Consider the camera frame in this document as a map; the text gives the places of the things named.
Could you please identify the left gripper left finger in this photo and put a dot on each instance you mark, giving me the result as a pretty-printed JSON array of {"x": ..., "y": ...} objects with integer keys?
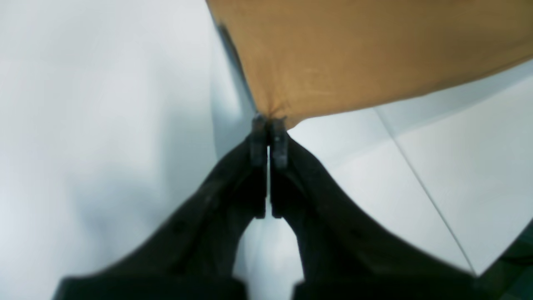
[{"x": 191, "y": 256}]

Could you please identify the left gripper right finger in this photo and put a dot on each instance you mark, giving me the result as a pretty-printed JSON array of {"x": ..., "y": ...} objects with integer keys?
[{"x": 345, "y": 254}]

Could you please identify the brown t-shirt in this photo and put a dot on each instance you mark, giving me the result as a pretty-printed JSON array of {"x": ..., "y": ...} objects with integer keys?
[{"x": 310, "y": 58}]

